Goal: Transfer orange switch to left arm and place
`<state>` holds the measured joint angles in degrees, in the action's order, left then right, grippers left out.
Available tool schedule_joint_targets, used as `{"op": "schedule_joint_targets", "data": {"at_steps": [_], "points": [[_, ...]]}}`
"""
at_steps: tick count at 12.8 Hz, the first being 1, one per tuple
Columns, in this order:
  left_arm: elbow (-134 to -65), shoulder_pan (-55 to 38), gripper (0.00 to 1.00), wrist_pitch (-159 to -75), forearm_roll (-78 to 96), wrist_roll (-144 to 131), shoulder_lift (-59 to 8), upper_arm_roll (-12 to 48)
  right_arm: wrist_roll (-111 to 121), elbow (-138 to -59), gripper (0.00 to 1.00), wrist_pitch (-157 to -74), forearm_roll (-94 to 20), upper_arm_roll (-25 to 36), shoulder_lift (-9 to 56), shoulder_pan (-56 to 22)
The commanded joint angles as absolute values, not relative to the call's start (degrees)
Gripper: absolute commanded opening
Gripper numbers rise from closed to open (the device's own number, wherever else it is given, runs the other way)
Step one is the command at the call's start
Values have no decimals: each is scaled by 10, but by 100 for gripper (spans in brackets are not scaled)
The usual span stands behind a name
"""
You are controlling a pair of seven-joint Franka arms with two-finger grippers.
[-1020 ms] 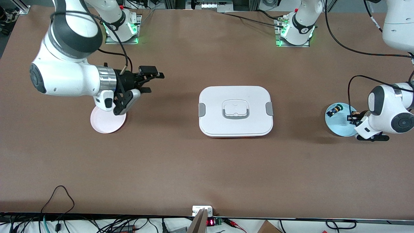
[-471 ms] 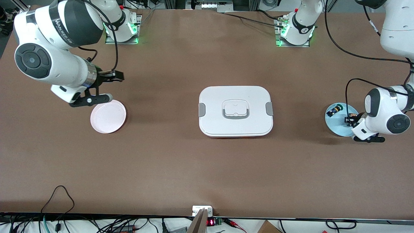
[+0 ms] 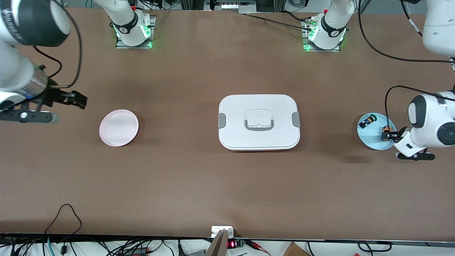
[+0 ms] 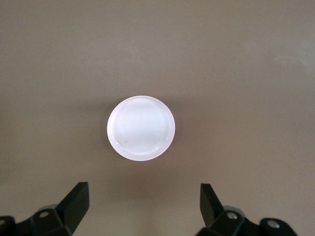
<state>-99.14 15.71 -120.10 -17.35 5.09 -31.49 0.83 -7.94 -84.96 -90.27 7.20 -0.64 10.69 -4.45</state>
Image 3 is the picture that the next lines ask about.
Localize metal base plate right arm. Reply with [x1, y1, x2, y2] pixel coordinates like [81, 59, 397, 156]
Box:
[115, 15, 157, 49]

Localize metal base plate left arm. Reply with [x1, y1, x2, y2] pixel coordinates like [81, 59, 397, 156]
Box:
[301, 20, 342, 52]

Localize white lidded box grey latches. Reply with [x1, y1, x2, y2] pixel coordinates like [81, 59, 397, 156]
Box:
[218, 94, 301, 152]

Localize round light blue plate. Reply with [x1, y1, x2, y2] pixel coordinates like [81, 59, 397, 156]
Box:
[357, 113, 397, 151]

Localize round pink plate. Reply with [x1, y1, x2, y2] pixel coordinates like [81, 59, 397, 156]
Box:
[99, 109, 139, 147]

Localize brown cardboard piece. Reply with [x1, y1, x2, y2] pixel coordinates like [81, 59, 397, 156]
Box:
[283, 242, 310, 256]

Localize black power adapter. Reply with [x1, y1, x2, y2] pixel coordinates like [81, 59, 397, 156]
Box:
[123, 247, 153, 256]

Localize white mounting block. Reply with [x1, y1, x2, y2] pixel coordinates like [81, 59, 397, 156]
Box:
[211, 226, 234, 238]

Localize blue switch with green button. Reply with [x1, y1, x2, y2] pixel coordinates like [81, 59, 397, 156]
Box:
[358, 114, 378, 129]

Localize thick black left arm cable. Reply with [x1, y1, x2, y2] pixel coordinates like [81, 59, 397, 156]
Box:
[358, 0, 455, 139]

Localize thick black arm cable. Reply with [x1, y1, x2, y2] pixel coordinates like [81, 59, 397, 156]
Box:
[48, 0, 82, 89]
[358, 0, 455, 139]

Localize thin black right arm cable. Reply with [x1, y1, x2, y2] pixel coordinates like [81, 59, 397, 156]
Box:
[34, 46, 63, 78]

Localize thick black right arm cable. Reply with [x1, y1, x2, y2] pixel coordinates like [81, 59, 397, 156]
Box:
[48, 0, 82, 89]

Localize thin black looped cable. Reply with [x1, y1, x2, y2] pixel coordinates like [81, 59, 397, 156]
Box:
[44, 204, 83, 237]

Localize black coiled cable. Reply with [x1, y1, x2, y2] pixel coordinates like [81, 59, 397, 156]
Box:
[357, 241, 392, 253]

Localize black cable to left base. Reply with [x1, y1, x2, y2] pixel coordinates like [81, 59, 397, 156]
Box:
[245, 11, 317, 32]

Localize red wires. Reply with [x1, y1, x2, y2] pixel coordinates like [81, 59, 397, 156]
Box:
[245, 240, 271, 256]

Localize aluminium camera post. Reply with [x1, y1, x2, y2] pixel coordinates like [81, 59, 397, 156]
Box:
[205, 229, 229, 256]

